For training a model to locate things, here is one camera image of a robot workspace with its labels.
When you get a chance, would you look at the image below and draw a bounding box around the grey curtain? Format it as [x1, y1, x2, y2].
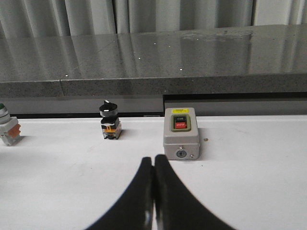
[0, 0, 307, 38]

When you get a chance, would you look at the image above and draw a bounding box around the green pushbutton switch white body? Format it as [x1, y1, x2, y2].
[0, 103, 21, 146]

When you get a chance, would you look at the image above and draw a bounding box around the grey on off switch box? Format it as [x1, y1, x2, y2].
[163, 107, 200, 161]

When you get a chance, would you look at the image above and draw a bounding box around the grey stone counter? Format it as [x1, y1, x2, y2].
[0, 24, 307, 117]

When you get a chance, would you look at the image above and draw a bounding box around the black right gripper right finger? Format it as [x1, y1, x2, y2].
[154, 155, 233, 230]

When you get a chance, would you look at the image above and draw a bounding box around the black rotary selector switch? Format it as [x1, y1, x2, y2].
[99, 100, 122, 139]

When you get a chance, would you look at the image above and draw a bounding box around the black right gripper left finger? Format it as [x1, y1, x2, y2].
[88, 157, 154, 230]

